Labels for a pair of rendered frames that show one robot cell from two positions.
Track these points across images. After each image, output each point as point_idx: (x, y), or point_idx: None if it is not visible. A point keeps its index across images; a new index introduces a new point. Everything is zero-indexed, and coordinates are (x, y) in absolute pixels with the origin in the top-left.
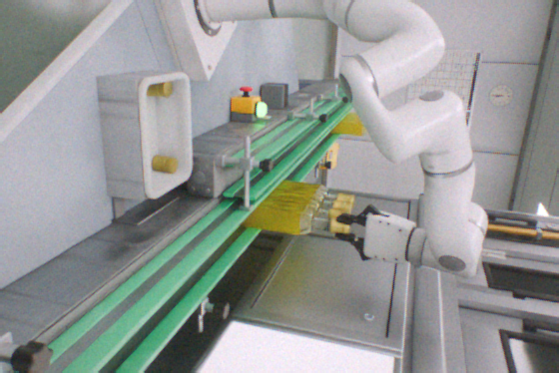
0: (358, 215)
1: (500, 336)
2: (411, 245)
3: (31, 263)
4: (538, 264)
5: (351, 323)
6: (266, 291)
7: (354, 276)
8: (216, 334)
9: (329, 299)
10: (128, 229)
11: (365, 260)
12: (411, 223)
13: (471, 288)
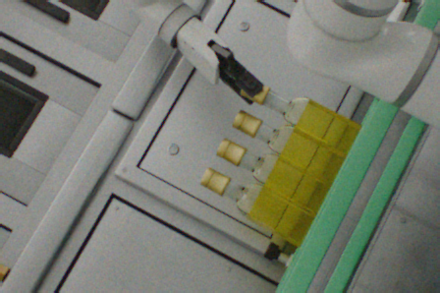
0: (240, 66)
1: (103, 10)
2: (195, 12)
3: None
4: None
5: (264, 19)
6: (344, 87)
7: (228, 104)
8: (402, 20)
9: (274, 62)
10: None
11: (198, 140)
12: (188, 25)
13: (73, 96)
